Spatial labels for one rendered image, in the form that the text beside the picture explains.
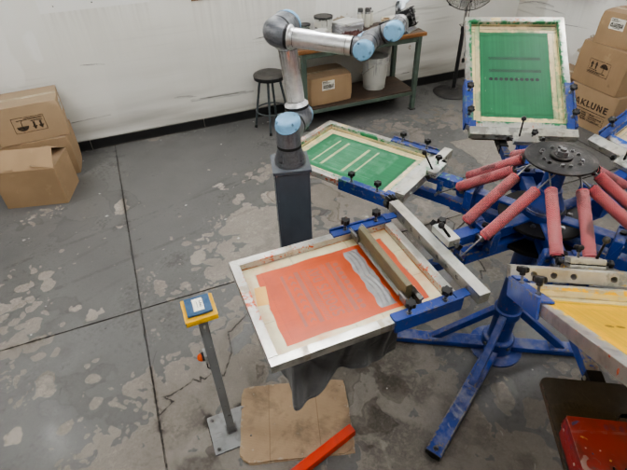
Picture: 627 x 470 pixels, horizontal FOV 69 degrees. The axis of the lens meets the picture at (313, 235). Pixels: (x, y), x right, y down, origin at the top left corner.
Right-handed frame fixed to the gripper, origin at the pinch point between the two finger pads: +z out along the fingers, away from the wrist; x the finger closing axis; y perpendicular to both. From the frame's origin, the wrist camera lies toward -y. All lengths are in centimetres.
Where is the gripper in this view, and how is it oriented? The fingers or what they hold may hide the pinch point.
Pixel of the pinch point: (404, 15)
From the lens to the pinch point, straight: 233.4
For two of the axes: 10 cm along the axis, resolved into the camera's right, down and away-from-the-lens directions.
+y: 8.7, -1.1, -4.8
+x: -3.6, -8.1, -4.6
